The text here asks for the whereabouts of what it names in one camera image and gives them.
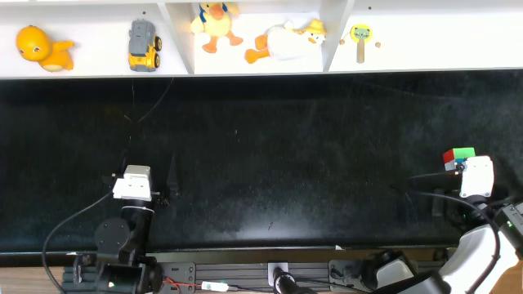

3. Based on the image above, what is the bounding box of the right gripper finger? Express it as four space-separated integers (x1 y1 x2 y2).
431 187 445 217

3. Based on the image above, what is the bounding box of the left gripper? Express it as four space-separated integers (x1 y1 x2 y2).
118 149 181 207

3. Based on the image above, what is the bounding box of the many-coloured puzzle cube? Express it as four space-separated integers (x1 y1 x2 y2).
442 146 476 176

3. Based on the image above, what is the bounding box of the grey and yellow toy truck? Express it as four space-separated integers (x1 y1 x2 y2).
127 18 163 74

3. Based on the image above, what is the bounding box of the yellow rubber duck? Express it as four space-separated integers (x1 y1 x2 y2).
15 24 75 73

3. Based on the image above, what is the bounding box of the yellow rattle drum toy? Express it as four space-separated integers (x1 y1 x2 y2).
338 23 382 65

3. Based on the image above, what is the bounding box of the yellow plush duck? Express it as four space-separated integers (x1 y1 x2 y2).
190 2 244 55

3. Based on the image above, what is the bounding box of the white shelf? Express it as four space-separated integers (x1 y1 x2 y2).
0 0 523 79

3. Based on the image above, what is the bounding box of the white plush duck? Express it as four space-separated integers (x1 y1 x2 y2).
244 18 328 65

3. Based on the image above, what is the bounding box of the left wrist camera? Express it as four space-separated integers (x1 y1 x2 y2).
112 164 152 202

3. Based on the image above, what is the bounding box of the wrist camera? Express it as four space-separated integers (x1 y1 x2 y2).
459 155 495 199
112 164 152 202

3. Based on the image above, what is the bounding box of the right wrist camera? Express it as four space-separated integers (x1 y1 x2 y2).
459 155 495 199

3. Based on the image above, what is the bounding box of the mounting rail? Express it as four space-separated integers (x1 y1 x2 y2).
60 261 450 294

